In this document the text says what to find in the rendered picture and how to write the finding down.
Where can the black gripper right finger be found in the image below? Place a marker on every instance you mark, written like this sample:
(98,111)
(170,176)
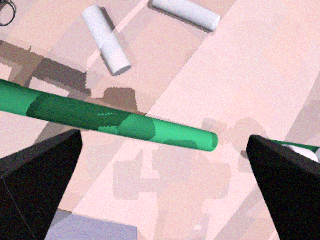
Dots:
(290,185)

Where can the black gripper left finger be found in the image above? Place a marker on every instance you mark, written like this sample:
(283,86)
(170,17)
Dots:
(32,182)

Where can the white cylinder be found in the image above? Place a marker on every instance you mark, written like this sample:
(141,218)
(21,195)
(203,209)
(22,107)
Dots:
(106,40)
(189,11)

